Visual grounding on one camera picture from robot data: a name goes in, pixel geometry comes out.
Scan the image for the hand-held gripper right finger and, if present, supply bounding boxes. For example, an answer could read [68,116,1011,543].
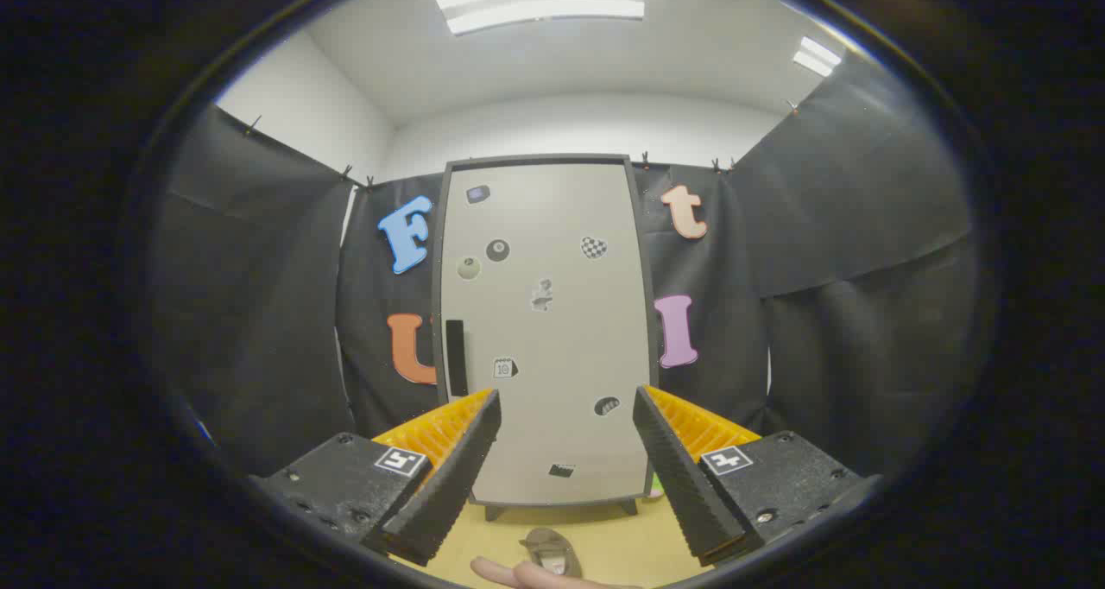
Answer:
[632,385,882,568]

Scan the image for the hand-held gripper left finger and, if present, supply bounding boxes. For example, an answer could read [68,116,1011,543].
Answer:
[249,388,503,567]

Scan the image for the long ceiling light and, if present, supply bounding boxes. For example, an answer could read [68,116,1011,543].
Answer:
[434,0,647,36]

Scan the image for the small ceiling light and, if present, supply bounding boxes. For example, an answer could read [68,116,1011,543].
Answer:
[792,36,843,78]

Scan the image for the black backdrop cloth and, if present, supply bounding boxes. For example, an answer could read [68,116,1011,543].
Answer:
[147,54,981,478]

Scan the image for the grey shoe cabinet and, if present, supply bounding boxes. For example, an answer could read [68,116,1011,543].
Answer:
[432,153,661,523]

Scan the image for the brown fuzzy shoe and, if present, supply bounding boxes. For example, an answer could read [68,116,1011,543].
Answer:
[518,527,584,578]

